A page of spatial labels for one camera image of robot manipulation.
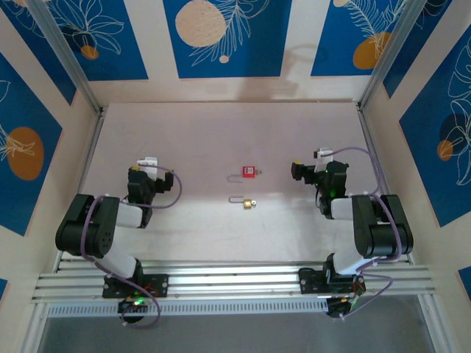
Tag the red safety padlock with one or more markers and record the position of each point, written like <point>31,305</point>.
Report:
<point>248,171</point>

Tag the brass padlock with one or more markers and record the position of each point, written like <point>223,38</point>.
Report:
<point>247,204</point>

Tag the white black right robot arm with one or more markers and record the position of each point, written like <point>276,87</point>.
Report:
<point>342,209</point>

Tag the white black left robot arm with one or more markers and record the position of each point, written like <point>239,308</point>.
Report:
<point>129,215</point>

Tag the blue leaf print poster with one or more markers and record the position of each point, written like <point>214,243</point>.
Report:
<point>37,55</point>
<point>3,290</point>
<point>466,281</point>
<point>121,44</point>
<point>257,55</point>
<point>419,36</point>
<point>22,202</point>
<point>423,165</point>
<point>331,44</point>

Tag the black base controller board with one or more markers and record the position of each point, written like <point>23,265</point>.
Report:
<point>129,305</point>
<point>336,307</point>

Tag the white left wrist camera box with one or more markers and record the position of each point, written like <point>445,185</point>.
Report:
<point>147,163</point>

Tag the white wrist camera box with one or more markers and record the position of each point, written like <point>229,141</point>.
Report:
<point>325,154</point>
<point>147,163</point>

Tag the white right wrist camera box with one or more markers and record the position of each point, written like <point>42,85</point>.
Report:
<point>325,154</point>

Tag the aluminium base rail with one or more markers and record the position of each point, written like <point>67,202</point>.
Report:
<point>235,279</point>

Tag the aluminium frame post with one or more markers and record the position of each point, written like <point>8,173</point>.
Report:
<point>63,48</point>
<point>391,48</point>

